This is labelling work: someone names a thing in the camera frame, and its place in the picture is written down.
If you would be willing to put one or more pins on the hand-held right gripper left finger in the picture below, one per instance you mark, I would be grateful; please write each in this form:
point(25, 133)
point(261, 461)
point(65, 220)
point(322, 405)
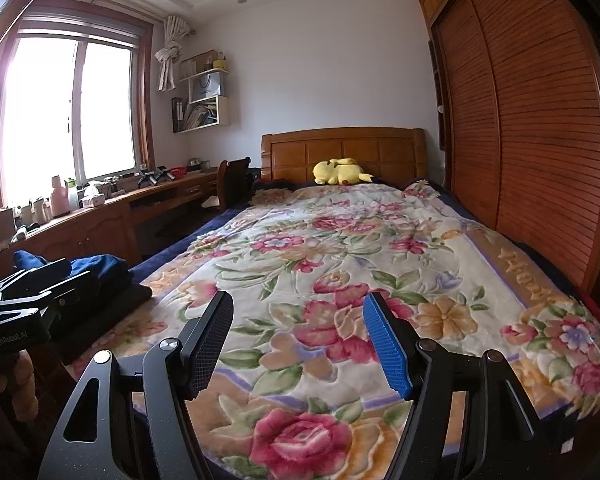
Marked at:
point(207, 345)

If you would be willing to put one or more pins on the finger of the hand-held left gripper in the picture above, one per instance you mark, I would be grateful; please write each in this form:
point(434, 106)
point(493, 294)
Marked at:
point(60, 295)
point(35, 277)

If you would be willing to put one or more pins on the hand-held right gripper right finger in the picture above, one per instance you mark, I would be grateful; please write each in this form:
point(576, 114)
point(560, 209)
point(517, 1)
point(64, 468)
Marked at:
point(387, 345)

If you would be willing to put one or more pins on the blue suit jacket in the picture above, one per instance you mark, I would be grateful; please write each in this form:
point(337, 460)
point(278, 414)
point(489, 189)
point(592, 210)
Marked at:
point(105, 267)

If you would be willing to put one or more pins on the person's left hand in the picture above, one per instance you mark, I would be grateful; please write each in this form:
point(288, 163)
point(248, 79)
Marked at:
point(25, 385)

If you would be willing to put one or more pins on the white jug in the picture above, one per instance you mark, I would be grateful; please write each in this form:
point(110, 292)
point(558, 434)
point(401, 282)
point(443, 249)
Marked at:
point(39, 210)

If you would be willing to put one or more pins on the black clothing pile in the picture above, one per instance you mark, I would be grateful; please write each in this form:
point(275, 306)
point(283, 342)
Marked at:
point(130, 297)

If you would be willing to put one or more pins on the long wooden desk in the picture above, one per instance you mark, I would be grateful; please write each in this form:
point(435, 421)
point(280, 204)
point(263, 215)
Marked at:
point(95, 225)

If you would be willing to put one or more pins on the pink bottle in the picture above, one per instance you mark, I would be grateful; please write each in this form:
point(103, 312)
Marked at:
point(59, 200)

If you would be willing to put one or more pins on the green capped bottle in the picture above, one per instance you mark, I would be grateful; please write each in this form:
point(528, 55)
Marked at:
point(72, 195)

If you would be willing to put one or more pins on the tissue box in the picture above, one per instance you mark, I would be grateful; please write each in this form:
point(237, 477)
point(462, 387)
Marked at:
point(92, 199)

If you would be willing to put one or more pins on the floral blanket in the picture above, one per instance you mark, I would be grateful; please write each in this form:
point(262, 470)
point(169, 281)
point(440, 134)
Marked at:
point(330, 240)

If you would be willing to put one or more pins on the black devices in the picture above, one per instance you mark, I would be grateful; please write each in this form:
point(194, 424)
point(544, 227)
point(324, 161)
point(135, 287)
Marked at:
point(155, 176)

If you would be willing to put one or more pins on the dark wooden chair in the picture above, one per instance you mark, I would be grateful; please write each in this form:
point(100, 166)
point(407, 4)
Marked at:
point(232, 180)

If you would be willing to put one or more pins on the wooden framed window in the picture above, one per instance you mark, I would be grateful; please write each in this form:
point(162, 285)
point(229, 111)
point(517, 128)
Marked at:
point(45, 110)

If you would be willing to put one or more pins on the red bowl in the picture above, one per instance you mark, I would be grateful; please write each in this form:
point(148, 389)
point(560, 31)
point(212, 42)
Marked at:
point(179, 172)

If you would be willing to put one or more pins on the dark pillow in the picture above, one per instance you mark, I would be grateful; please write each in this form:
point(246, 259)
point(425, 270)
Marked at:
point(275, 185)

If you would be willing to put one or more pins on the yellow plush toy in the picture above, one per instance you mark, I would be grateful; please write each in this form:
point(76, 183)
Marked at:
point(335, 172)

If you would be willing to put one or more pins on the metal pot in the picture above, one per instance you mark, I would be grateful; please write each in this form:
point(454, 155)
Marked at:
point(195, 164)

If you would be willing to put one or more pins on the wooden bed headboard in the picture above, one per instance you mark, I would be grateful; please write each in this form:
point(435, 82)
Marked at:
point(300, 155)

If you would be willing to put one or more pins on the black binders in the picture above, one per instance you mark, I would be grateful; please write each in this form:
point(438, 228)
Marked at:
point(178, 115)

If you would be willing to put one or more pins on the stack of papers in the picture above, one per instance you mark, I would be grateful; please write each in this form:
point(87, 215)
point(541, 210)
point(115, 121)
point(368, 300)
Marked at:
point(202, 115)

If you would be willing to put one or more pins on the wooden slatted wardrobe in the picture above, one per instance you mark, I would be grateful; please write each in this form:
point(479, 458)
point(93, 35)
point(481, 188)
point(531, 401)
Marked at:
point(530, 135)

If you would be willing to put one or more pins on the white paper bag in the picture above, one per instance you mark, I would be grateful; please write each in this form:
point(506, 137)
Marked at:
point(205, 86)

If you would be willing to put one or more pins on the tied beige curtain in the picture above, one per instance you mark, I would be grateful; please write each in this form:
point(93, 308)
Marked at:
point(170, 55)

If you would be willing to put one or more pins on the cardboard box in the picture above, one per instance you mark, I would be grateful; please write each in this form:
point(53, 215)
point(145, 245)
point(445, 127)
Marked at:
point(200, 61)

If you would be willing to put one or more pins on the yellow cup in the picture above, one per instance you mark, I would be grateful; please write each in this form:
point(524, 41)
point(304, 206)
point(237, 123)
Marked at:
point(221, 64)

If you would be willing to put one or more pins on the white wall shelf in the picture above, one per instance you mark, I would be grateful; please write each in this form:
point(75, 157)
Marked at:
point(225, 110)

